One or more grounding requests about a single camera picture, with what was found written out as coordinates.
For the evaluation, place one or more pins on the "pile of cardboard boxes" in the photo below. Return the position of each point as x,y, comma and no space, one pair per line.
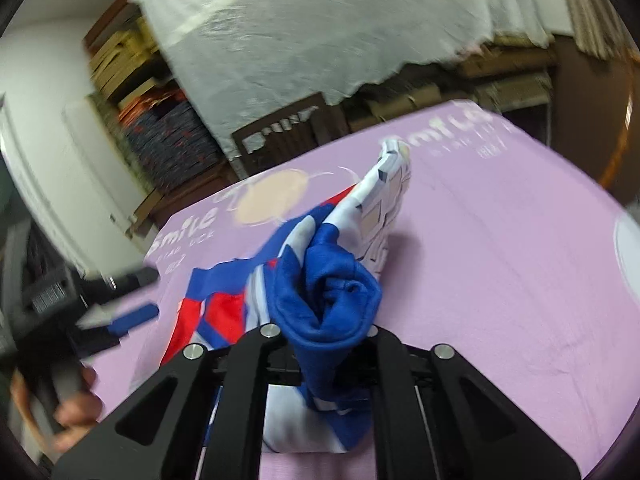
450,90

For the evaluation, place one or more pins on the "stack of patterned boxes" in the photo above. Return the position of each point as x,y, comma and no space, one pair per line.
170,145

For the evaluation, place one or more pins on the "blue and white jacket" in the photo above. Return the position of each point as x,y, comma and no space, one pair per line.
320,280

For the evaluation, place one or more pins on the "brown wooden table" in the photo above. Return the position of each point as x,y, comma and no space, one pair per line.
590,125

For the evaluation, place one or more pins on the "brown wooden cabinet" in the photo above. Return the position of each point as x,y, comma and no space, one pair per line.
190,200

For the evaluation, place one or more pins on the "beige striped curtain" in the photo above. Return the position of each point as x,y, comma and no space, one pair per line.
595,0

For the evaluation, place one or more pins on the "white door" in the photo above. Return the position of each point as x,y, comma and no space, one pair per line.
60,185

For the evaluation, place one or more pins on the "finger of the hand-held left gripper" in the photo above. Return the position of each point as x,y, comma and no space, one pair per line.
125,280
131,319

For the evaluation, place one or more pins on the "person's left hand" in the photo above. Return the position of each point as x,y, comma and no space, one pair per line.
75,410

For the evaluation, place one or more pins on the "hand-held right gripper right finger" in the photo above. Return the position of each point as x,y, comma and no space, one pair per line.
386,360

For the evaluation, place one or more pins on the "stack of brown flat boxes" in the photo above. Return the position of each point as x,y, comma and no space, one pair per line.
120,60

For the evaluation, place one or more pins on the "white lace cloth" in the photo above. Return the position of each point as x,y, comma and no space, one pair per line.
300,25

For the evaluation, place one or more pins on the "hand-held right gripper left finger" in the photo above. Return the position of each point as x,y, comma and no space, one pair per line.
265,355

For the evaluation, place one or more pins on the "dark wooden chair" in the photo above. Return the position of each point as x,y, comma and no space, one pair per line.
325,125

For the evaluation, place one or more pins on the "pink printed blanket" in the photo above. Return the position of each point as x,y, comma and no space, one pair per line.
500,260

